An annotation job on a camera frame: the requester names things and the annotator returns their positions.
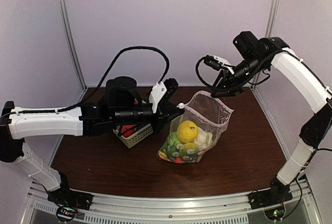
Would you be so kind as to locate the aluminium frame post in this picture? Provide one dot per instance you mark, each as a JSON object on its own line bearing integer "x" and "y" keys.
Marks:
{"x": 71, "y": 44}
{"x": 272, "y": 16}

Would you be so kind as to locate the right round circuit board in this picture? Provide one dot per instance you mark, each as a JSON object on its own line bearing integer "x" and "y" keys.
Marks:
{"x": 275, "y": 213}

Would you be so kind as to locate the left round circuit board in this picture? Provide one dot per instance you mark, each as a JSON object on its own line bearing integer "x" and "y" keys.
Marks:
{"x": 65, "y": 214}

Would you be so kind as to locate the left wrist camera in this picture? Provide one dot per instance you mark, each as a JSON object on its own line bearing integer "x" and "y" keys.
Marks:
{"x": 162, "y": 91}

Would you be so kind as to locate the white toy cauliflower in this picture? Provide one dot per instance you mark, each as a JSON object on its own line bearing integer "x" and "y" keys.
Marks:
{"x": 204, "y": 139}

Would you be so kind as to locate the green perforated plastic basket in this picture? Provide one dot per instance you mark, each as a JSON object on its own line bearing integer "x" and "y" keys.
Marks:
{"x": 136, "y": 137}

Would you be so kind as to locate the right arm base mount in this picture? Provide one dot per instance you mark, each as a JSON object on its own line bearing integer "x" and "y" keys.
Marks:
{"x": 267, "y": 199}

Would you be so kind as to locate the red toy apple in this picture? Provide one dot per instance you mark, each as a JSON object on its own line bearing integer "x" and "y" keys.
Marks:
{"x": 127, "y": 130}

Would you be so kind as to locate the clear zip top bag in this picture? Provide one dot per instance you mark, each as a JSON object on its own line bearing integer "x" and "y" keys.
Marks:
{"x": 209, "y": 114}

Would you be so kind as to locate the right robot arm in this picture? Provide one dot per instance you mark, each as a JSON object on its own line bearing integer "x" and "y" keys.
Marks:
{"x": 273, "y": 53}

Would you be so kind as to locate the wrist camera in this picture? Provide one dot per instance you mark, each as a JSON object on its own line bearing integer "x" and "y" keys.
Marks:
{"x": 218, "y": 63}
{"x": 162, "y": 91}

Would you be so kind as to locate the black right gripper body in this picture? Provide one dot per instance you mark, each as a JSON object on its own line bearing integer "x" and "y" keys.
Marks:
{"x": 253, "y": 64}

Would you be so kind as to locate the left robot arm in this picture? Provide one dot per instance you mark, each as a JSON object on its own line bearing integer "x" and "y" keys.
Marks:
{"x": 120, "y": 105}

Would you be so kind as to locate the front aluminium rail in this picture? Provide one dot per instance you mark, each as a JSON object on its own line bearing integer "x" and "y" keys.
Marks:
{"x": 229, "y": 208}

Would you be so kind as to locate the left aluminium frame post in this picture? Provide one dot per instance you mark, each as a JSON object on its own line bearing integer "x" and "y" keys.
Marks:
{"x": 71, "y": 44}

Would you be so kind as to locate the yellow orange toy fruit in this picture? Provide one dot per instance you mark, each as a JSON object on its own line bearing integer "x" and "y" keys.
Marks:
{"x": 187, "y": 131}

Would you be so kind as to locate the round circuit board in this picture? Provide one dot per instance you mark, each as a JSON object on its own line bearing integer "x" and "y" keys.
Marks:
{"x": 65, "y": 214}
{"x": 275, "y": 213}

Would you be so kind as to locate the green toy lime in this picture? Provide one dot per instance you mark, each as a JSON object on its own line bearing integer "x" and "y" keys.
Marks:
{"x": 172, "y": 140}

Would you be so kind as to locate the right aluminium frame post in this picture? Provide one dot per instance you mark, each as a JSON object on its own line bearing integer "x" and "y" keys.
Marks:
{"x": 272, "y": 16}

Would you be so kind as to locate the red orange toy carrot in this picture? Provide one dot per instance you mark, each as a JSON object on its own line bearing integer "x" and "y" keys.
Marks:
{"x": 178, "y": 160}

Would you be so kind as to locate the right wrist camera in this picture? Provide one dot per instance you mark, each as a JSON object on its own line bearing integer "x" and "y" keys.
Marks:
{"x": 218, "y": 63}

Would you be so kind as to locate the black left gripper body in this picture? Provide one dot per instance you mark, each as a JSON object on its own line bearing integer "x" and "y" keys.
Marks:
{"x": 129, "y": 117}

